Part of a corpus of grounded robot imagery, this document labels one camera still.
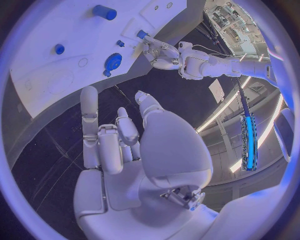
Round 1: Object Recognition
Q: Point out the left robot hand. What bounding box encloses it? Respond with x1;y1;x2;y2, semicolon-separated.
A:
141;35;182;71

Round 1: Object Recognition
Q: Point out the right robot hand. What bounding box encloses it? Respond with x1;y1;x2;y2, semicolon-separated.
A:
73;85;220;240

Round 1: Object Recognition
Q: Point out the white task board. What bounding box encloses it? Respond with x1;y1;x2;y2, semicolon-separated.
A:
8;0;207;119

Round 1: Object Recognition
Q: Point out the blue gear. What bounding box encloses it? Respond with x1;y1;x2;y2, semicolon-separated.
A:
103;52;124;72

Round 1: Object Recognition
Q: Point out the blue long cylinder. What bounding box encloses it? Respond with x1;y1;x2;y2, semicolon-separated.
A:
91;4;118;21

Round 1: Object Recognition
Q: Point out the glowing light bar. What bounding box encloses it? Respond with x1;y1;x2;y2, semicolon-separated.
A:
240;111;259;172

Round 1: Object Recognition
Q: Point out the workshop desk with equipment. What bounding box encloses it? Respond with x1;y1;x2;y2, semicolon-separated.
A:
203;1;270;59

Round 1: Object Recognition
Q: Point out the blue round plug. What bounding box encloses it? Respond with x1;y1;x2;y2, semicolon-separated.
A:
54;43;66;55

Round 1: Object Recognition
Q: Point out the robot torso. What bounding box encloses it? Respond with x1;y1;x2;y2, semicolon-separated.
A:
264;46;297;164

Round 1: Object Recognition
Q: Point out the white cable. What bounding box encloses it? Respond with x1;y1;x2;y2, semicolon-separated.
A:
190;44;232;57

